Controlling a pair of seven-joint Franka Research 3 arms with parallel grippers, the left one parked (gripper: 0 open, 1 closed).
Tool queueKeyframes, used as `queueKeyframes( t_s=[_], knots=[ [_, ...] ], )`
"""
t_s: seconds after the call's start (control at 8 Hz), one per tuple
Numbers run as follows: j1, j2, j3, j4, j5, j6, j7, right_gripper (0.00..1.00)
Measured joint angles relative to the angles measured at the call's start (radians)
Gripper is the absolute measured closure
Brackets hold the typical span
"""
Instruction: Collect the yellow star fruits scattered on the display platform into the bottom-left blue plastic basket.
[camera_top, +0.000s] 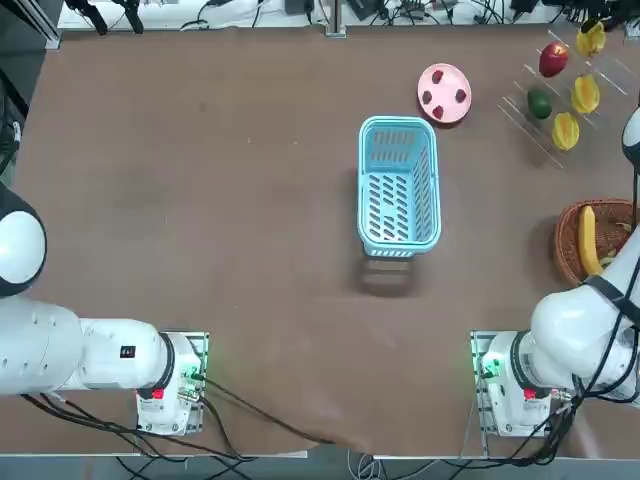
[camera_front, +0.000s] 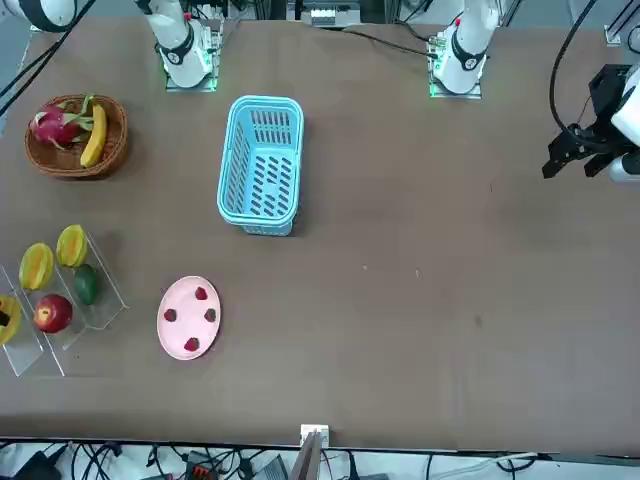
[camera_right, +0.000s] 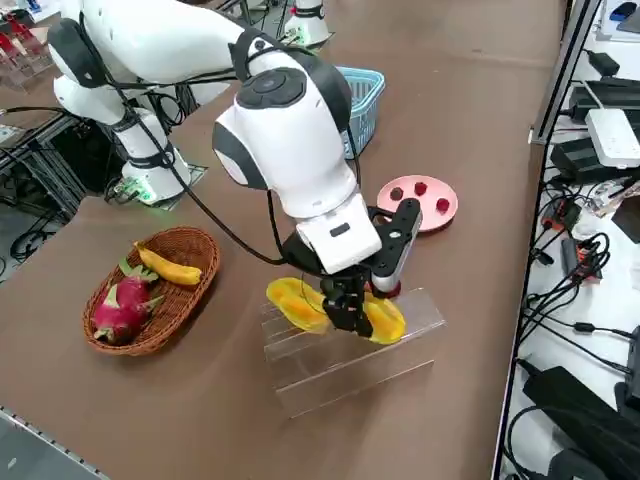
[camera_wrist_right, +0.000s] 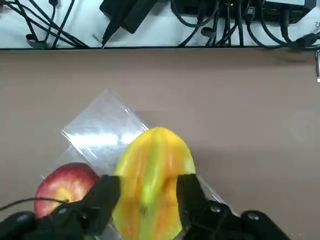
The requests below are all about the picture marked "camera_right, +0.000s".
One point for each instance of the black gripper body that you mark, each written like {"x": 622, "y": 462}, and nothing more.
{"x": 300, "y": 257}

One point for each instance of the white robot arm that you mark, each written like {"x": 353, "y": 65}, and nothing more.
{"x": 280, "y": 150}
{"x": 310, "y": 25}

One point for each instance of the brown wicker basket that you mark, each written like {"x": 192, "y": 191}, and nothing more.
{"x": 195, "y": 250}

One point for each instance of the blue plastic basket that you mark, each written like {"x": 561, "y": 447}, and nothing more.
{"x": 367, "y": 115}

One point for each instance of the red apple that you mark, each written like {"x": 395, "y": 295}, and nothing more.
{"x": 396, "y": 292}

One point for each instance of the clear acrylic stepped stand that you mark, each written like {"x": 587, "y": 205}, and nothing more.
{"x": 350, "y": 380}

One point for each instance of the yellow banana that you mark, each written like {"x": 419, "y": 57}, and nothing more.
{"x": 170, "y": 270}

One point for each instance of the pink round plate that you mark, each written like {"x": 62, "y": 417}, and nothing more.
{"x": 431, "y": 186}

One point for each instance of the pink dragon fruit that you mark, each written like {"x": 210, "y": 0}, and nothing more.
{"x": 125, "y": 305}

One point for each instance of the orange black plug connector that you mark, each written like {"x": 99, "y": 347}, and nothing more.
{"x": 557, "y": 218}
{"x": 590, "y": 265}

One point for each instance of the clear rack with red parts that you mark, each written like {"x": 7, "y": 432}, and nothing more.
{"x": 25, "y": 55}

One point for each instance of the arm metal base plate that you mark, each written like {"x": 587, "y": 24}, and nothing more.
{"x": 197, "y": 172}

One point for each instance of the aluminium frame rail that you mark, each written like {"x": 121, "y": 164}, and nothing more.
{"x": 565, "y": 75}
{"x": 30, "y": 430}

